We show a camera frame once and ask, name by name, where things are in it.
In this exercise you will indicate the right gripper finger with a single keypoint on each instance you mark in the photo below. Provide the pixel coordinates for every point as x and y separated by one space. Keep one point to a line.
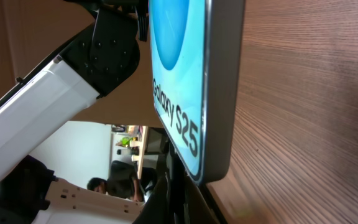
177 199

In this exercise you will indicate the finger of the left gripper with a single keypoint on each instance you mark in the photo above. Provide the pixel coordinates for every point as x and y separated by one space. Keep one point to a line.
141 11

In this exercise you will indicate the turquoise screen Galaxy smartphone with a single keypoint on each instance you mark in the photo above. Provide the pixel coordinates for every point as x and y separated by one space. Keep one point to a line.
196 51

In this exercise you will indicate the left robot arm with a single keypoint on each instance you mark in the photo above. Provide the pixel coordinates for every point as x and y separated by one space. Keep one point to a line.
73 77

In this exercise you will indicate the person in dark shirt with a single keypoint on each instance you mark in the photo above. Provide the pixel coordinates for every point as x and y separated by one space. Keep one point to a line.
123 182

